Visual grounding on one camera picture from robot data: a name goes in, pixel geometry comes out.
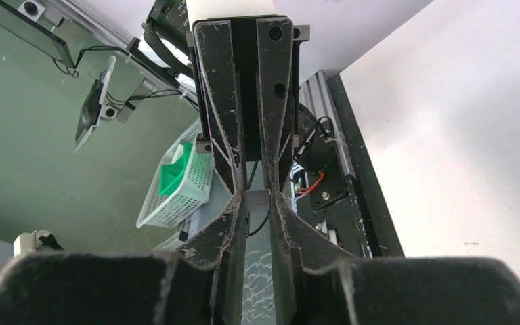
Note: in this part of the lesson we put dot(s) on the white perforated plastic basket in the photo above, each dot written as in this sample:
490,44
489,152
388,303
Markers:
181,183

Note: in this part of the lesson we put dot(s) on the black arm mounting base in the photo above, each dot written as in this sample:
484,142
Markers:
351,212

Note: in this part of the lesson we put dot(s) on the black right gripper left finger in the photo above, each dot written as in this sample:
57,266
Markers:
200,282

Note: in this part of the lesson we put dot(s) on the grey tablet on mount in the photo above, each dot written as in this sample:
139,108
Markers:
94,108

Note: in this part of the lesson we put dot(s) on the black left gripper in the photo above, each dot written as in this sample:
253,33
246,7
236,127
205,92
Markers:
247,76

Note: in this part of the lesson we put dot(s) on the green plastic part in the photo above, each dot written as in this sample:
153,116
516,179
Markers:
171,174

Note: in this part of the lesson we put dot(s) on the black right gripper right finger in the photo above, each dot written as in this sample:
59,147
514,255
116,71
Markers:
317,282

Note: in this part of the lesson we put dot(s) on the aluminium frame rail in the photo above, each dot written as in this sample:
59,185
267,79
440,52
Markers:
316,95

